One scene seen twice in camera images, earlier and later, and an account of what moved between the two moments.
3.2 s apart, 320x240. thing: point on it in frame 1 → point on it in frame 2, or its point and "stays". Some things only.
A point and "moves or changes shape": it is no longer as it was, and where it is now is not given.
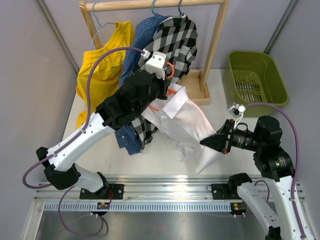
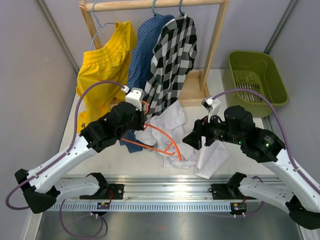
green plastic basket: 250,77 stays
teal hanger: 152,7 stays
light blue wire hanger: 99,25 stays
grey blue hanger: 179,6 stays
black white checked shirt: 176,36 moves or changes shape
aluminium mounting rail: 143,187 stays
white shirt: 185,124 moves or changes shape
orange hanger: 169,90 → 152,148
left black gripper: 163,83 → 142,118
